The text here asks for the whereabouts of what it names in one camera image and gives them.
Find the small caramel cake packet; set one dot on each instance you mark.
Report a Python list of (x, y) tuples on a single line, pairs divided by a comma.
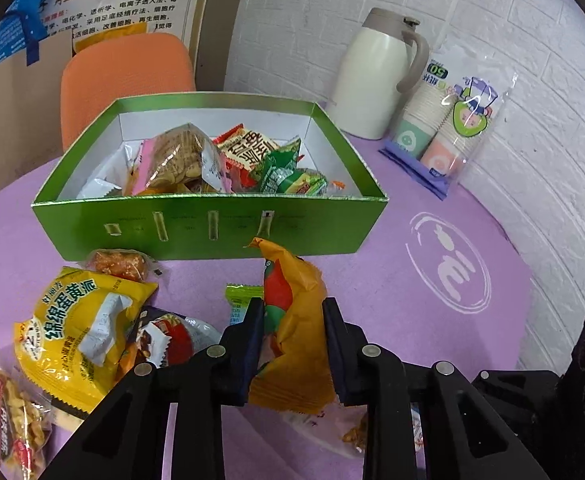
[(120, 262)]

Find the green cardboard box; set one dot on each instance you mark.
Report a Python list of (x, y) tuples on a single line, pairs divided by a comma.
[(197, 232)]

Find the orange snack packet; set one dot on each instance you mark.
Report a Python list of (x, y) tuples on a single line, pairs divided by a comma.
[(297, 310)]

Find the orange-edged clear snack packet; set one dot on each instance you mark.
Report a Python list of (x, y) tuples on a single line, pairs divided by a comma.
[(322, 425)]

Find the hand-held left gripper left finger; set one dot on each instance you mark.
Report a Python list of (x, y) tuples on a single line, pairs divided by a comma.
[(252, 350)]

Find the red and white snack packet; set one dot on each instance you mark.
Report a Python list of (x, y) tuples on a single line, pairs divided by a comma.
[(247, 152)]

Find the light green snack packet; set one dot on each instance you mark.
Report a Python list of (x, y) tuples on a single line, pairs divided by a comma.
[(305, 182)]

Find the red-edged clear biscuit packet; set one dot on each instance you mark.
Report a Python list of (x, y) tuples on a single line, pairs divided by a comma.
[(12, 410)]

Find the wall poster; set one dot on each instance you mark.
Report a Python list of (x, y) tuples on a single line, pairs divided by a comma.
[(122, 5)]

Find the clear packet of tan biscuits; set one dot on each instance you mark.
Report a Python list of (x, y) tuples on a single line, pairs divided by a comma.
[(177, 157)]

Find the red white clear snack packet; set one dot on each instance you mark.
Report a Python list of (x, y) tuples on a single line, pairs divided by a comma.
[(172, 340)]

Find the pack of paper cups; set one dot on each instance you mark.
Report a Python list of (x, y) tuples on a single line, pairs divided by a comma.
[(472, 110)]

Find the orange chair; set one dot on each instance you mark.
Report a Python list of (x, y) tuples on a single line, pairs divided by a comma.
[(122, 75)]

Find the yellow snack packet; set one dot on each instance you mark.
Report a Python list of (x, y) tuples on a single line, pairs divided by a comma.
[(67, 340)]

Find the cream thermos jug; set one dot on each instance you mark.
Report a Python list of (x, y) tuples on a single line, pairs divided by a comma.
[(372, 80)]

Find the small green snack packet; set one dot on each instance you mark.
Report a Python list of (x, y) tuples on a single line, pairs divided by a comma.
[(240, 297)]

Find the dark green snack packet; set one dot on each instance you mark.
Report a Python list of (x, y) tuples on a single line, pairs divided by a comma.
[(277, 162)]

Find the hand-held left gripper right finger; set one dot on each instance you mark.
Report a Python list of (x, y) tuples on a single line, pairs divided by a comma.
[(337, 360)]

